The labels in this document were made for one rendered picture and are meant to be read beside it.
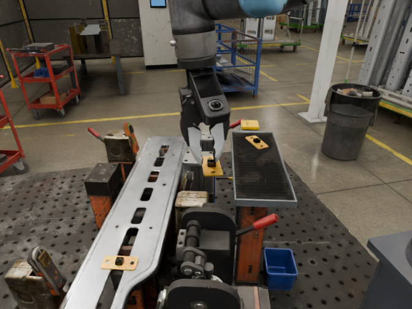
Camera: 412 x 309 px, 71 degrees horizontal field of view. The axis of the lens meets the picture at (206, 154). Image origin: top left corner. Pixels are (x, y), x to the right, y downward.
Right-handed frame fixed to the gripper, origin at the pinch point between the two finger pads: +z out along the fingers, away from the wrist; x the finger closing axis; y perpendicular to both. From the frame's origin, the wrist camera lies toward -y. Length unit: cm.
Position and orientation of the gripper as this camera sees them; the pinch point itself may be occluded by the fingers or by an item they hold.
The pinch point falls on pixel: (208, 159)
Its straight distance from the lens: 59.4
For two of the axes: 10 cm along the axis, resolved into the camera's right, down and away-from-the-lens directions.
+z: 0.9, 8.8, 4.6
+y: -2.0, -4.4, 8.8
